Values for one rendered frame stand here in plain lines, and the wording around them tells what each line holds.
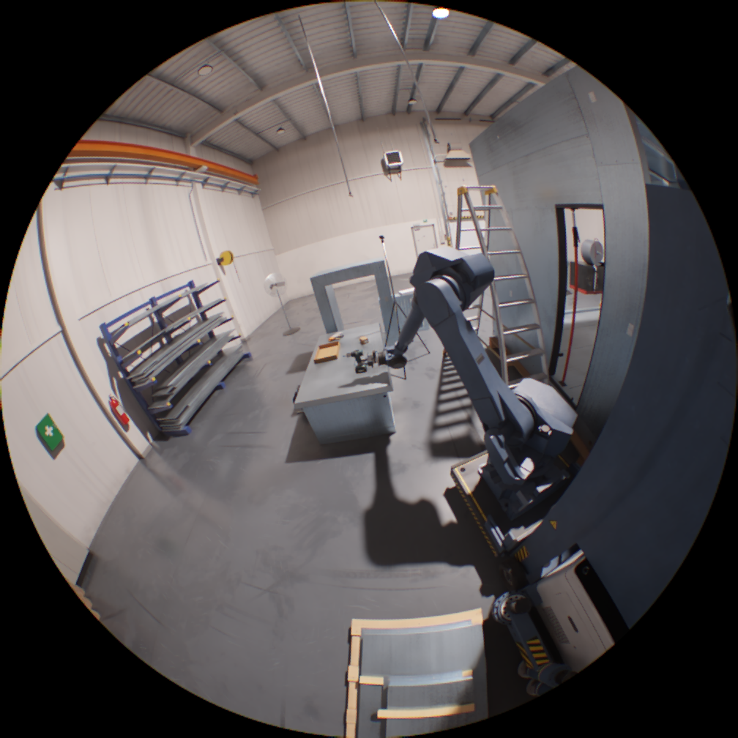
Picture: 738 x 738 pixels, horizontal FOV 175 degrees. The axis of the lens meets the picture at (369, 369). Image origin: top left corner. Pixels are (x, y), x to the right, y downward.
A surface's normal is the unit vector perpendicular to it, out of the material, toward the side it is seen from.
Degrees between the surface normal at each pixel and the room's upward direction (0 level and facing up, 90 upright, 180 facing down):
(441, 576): 0
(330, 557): 0
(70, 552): 90
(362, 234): 90
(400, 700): 0
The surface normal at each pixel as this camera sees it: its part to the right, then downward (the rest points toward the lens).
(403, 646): -0.22, -0.84
